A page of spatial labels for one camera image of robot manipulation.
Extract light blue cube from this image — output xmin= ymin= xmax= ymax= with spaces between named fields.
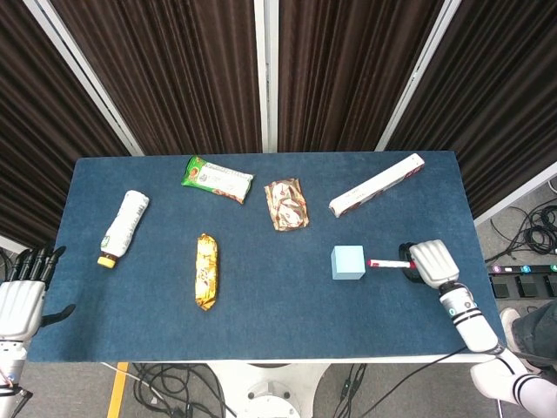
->
xmin=331 ymin=245 xmax=366 ymax=280

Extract white bottle with yellow cap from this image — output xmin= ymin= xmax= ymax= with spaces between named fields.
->
xmin=96 ymin=189 xmax=151 ymax=268

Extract black cable bundle under table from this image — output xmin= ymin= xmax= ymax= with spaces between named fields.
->
xmin=129 ymin=363 xmax=232 ymax=418

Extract yellow floor tape strip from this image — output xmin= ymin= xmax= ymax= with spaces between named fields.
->
xmin=106 ymin=361 xmax=131 ymax=418

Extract white shoe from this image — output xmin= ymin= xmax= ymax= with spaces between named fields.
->
xmin=500 ymin=307 xmax=524 ymax=349

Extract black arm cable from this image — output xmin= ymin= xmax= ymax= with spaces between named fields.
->
xmin=381 ymin=346 xmax=475 ymax=418

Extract dark brown screen panel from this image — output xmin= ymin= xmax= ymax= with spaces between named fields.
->
xmin=376 ymin=0 xmax=557 ymax=226
xmin=265 ymin=0 xmax=462 ymax=153
xmin=23 ymin=0 xmax=267 ymax=157
xmin=0 ymin=0 xmax=144 ymax=253

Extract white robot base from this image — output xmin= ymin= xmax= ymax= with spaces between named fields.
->
xmin=208 ymin=361 xmax=332 ymax=418

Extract crumpled brown foil snack packet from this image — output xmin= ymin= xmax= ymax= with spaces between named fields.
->
xmin=264 ymin=177 xmax=312 ymax=232

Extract red and white marker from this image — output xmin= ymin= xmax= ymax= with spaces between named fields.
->
xmin=366 ymin=258 xmax=414 ymax=270

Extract green and white snack packet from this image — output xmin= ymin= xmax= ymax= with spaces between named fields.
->
xmin=180 ymin=155 xmax=255 ymax=205

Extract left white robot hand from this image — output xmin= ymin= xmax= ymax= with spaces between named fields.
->
xmin=0 ymin=246 xmax=77 ymax=340

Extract coiled black floor cables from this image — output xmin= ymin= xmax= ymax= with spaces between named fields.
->
xmin=489 ymin=204 xmax=557 ymax=259

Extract long white and brown box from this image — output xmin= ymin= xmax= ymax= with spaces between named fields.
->
xmin=328 ymin=152 xmax=426 ymax=218

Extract black power strip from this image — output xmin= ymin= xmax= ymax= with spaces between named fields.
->
xmin=486 ymin=262 xmax=557 ymax=300

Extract gold foil snack packet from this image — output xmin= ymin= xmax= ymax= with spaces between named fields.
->
xmin=193 ymin=233 xmax=219 ymax=311

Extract blue table cloth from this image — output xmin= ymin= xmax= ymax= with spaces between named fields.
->
xmin=26 ymin=150 xmax=508 ymax=365

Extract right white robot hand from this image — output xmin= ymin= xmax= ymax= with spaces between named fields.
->
xmin=399 ymin=239 xmax=461 ymax=291

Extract dark trouser leg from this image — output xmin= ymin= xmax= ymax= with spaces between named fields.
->
xmin=511 ymin=299 xmax=557 ymax=374

